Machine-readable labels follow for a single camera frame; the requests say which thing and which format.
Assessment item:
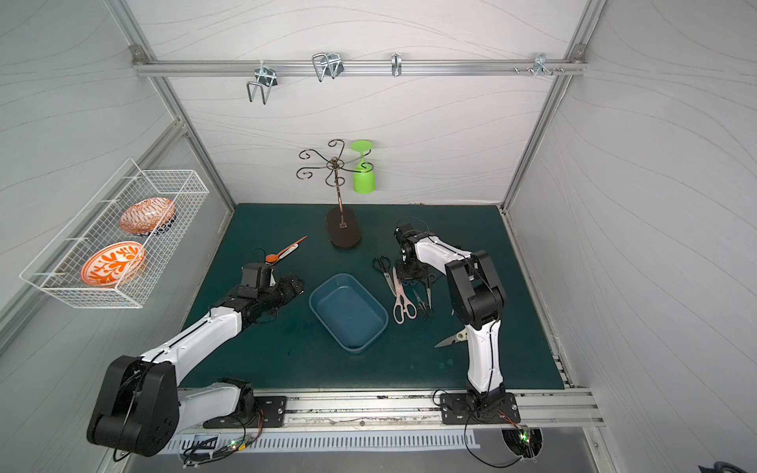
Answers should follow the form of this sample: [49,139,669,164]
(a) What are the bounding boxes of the black scissors large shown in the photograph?
[373,255,396,296]

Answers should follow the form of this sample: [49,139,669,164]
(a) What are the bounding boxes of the black scissors thin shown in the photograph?
[409,280,435,319]

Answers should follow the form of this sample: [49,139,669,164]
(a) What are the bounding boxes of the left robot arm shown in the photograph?
[86,274,305,457]

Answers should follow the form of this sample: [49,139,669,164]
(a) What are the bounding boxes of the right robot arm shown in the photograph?
[394,224,507,408]

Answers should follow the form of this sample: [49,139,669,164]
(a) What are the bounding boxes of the blue plastic storage box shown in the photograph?
[309,273,388,355]

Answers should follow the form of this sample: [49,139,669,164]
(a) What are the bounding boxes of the orange plastic spoon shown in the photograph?
[265,236,308,265]

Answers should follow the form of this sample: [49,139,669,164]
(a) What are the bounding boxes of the green table mat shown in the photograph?
[183,204,564,389]

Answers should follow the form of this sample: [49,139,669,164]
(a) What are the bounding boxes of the copper cup holder stand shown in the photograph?
[296,138,362,250]

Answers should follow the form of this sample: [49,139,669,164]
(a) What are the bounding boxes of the green plastic goblet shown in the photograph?
[350,140,377,195]

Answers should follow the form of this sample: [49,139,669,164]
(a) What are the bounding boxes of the red patterned bowl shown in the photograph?
[119,197,177,237]

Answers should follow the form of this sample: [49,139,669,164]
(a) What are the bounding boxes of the orange floral bowl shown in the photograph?
[80,242,146,287]

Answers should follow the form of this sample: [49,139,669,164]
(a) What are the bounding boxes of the metal hook centre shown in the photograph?
[311,52,344,82]

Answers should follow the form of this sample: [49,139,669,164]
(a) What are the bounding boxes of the metal double hook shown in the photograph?
[246,65,278,104]

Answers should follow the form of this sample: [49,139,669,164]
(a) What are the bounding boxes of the metal hook right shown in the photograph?
[513,53,565,77]

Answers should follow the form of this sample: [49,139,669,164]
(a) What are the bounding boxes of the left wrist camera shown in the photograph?
[241,262,273,289]

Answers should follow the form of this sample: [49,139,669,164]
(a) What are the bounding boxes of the cream handled kitchen scissors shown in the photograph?
[435,328,468,349]

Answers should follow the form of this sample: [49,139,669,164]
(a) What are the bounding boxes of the white wire basket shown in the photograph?
[20,160,209,309]

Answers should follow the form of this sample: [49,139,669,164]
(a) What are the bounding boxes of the black cable bundle left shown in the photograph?
[179,407,267,468]

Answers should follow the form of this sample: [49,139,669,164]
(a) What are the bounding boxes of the black cable right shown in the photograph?
[462,410,544,470]

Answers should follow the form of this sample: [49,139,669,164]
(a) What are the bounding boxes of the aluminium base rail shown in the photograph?
[170,387,605,436]

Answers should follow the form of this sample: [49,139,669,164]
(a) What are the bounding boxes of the small metal bracket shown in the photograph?
[390,53,402,77]

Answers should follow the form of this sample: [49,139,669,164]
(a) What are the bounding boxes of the aluminium top rail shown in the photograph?
[133,57,589,78]

